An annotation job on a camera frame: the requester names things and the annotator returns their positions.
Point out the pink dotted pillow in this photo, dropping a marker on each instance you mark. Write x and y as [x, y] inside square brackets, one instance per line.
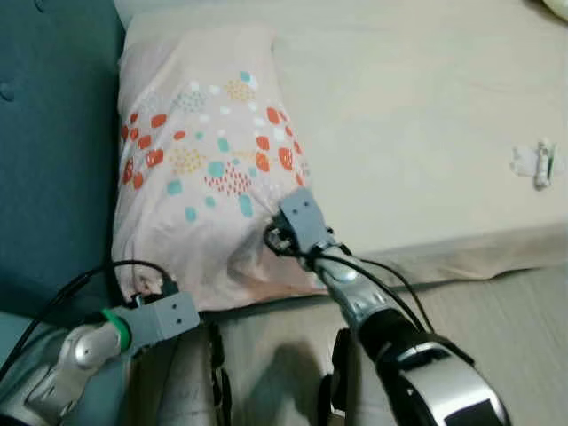
[204, 133]

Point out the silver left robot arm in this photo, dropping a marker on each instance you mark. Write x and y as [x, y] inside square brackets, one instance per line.
[84, 346]

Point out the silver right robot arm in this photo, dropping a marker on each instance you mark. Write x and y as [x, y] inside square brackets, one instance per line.
[444, 382]

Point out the grey left robot leg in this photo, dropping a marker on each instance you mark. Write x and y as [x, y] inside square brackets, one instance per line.
[182, 382]

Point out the grey robot leg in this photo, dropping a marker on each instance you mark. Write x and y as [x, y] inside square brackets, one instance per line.
[359, 390]
[182, 382]

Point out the grey right robot leg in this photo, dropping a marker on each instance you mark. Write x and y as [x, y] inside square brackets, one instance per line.
[359, 390]

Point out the beige mattress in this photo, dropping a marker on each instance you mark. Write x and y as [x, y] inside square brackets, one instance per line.
[417, 89]

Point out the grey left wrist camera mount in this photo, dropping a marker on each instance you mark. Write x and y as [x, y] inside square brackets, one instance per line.
[164, 318]

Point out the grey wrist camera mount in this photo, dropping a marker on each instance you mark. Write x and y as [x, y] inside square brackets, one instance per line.
[306, 217]
[164, 318]

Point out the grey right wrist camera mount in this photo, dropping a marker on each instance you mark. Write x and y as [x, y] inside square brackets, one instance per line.
[306, 217]

